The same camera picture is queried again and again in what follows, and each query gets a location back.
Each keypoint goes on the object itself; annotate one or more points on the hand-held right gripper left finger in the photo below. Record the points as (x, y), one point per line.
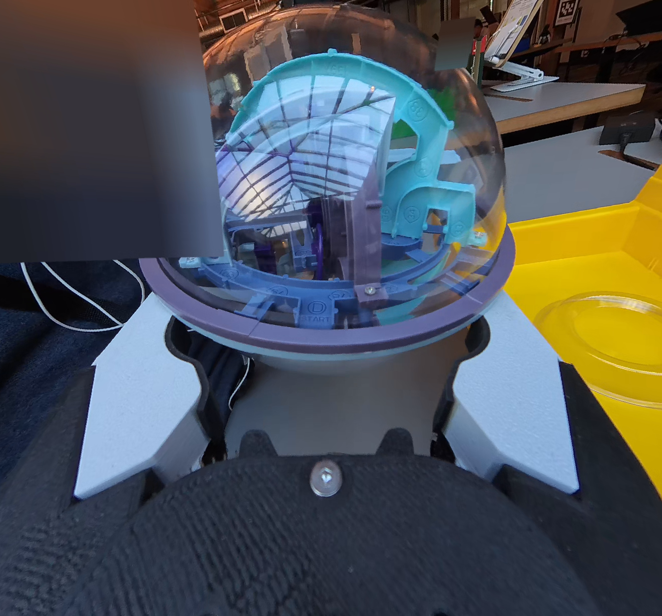
(139, 394)

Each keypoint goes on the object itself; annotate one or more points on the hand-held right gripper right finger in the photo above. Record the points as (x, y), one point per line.
(512, 399)

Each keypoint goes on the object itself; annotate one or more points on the clear maze ball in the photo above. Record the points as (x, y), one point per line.
(413, 202)

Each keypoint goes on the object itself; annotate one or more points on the yellow plastic bin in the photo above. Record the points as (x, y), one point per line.
(569, 244)

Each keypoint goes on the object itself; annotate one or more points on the black power adapter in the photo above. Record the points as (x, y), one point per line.
(626, 127)

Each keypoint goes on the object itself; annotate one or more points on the grey table with wooden edge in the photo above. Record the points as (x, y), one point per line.
(558, 102)

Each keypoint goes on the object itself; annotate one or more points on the white board stand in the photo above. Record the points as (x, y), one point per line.
(522, 76)

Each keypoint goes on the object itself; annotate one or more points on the wooden desk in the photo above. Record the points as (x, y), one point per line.
(610, 45)

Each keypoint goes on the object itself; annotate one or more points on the printed instruction sheet board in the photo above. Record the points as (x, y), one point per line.
(527, 6)

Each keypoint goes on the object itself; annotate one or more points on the black and white marker tag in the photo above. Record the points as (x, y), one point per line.
(569, 7)

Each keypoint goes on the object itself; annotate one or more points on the black laptop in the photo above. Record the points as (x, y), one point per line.
(641, 16)

